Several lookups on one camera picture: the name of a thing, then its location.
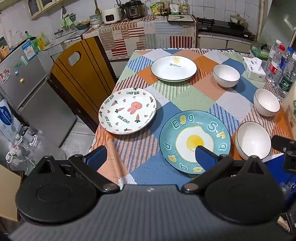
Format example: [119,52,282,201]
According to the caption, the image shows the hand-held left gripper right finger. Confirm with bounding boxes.
[181,146,266,194]

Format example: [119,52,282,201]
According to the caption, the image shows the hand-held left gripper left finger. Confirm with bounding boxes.
[35,146,121,193]

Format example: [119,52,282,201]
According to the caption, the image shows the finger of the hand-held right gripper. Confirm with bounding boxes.
[271,135,296,153]

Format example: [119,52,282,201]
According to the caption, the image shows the white ribbed bowl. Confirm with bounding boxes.
[235,121,272,160]
[212,64,241,88]
[253,88,281,117]

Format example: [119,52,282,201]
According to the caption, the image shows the teal plate fried egg print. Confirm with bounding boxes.
[159,110,231,175]

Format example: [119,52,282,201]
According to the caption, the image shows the white plate bunny print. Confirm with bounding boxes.
[98,88,158,135]

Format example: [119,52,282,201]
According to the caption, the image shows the white plate sun print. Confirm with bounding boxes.
[150,56,198,82]

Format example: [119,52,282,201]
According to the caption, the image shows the stack of pale bowls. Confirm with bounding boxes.
[89,13,104,25]

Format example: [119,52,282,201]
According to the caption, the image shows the blue printed box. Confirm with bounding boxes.
[264,154,296,210]

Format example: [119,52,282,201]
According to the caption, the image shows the white jug green print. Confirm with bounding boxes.
[281,87,296,136]

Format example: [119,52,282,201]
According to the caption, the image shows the water bottle green label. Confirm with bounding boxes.
[276,54,296,100]

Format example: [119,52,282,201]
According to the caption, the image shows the water bottle red label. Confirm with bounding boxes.
[266,45,285,82]

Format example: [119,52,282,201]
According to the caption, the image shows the clear plastic bag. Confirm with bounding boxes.
[6,130,44,168]

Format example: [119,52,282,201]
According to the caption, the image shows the white tissue box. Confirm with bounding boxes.
[242,56,267,82]

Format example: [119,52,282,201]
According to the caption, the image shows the yellow wooden chair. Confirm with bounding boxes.
[46,36,117,133]

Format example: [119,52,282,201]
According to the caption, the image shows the clear water bottle blue cap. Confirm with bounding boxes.
[279,46,295,79]

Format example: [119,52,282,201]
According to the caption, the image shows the silver fridge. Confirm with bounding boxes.
[0,38,78,149]

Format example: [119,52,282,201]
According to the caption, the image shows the clear water bottle white cap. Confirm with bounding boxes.
[266,40,282,70]

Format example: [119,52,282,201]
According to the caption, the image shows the green plastic basket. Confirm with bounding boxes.
[251,42,272,59]

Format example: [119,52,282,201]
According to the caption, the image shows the cardboard box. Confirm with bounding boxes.
[0,163,25,222]

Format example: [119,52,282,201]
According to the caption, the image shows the blue white printed bag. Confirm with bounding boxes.
[0,98,22,142]

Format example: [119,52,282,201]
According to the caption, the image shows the cartoon mouse fridge magnet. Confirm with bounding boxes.
[0,68,10,84]

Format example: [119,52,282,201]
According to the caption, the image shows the striped patchwork counter cloth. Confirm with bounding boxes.
[82,15,197,59]

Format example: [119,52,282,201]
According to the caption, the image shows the blue white fridge label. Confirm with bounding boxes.
[21,43,35,62]

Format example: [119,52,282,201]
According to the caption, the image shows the black gas stove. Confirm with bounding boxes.
[196,17,252,39]

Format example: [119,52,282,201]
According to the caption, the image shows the white cooking pot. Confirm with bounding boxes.
[230,14,246,25]

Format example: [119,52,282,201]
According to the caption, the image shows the blue bowl with food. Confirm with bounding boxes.
[75,20,91,30]

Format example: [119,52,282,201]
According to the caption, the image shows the green hanging towel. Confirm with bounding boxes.
[60,14,76,28]

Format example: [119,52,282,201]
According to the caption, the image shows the black rimmed cutting board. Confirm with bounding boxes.
[167,14,194,23]

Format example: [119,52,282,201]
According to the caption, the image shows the white rice cooker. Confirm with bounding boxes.
[102,8,123,24]

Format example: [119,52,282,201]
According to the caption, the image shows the black pressure cooker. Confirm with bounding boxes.
[124,0,145,20]

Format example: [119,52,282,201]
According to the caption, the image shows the dark sauce bottle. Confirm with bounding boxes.
[160,0,169,16]

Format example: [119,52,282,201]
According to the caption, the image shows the yellow green snack packet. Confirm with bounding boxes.
[150,2,161,15]

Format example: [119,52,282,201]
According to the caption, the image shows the cream wall cabinet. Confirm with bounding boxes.
[28,0,64,20]

